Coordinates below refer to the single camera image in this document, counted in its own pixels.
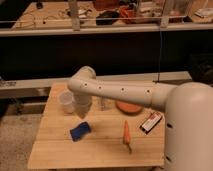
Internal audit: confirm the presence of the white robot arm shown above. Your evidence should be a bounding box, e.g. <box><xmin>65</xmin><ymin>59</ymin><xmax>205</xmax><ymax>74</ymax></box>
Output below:
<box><xmin>67</xmin><ymin>66</ymin><xmax>213</xmax><ymax>171</ymax></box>

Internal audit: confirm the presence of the orange plate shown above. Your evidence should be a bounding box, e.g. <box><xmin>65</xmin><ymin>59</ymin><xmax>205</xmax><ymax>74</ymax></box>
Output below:
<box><xmin>115</xmin><ymin>101</ymin><xmax>143</xmax><ymax>114</ymax></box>

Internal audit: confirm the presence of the translucent plastic cup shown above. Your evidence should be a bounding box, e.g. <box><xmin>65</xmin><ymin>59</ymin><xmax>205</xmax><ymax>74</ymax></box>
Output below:
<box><xmin>58</xmin><ymin>91</ymin><xmax>74</xmax><ymax>113</ymax></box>

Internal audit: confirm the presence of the blue sponge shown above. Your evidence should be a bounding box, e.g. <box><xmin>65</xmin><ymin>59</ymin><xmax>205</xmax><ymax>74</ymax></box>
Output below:
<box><xmin>70</xmin><ymin>122</ymin><xmax>91</xmax><ymax>142</ymax></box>

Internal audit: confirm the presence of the orange carrot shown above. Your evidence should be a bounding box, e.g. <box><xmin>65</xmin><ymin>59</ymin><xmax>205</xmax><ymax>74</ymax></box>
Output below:
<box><xmin>123</xmin><ymin>121</ymin><xmax>132</xmax><ymax>154</ymax></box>

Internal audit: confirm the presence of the black red white box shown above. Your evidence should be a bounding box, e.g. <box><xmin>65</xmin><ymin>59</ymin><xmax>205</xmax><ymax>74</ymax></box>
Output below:
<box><xmin>140</xmin><ymin>112</ymin><xmax>162</xmax><ymax>134</ymax></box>

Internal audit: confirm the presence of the black object on shelf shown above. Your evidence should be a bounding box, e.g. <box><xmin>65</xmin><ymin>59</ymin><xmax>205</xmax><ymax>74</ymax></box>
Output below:
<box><xmin>96</xmin><ymin>11</ymin><xmax>119</xmax><ymax>25</ymax></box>

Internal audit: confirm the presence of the orange object on shelf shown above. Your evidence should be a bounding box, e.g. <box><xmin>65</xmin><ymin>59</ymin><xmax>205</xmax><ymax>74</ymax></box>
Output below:
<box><xmin>119</xmin><ymin>6</ymin><xmax>135</xmax><ymax>24</ymax></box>

